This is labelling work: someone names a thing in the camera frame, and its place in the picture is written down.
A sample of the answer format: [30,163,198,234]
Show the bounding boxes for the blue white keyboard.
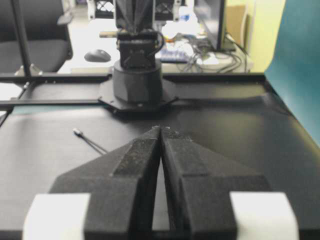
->
[158,49,189,63]

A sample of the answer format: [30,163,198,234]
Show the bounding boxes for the black computer monitor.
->
[193,0,236,52]

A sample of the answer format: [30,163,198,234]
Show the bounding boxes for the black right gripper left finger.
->
[22,126,160,240]

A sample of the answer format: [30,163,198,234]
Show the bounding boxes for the black office chair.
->
[0,0,73,73]

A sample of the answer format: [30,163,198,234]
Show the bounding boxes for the tangled desk cables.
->
[174,32,253,74]

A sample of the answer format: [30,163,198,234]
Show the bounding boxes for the black aluminium frame rail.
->
[0,73,266,112]

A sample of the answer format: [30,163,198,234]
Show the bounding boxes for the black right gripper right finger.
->
[160,127,299,240]

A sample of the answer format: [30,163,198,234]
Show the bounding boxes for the thin black cable with plug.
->
[72,127,108,154]

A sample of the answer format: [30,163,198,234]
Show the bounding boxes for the clear plastic bottle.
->
[178,5,192,22]

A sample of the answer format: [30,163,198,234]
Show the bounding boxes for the black vertical frame post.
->
[10,0,32,77]

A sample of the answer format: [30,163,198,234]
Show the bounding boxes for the teal backdrop board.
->
[265,0,320,144]

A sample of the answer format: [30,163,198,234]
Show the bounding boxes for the brown cardboard box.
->
[226,4,248,48]

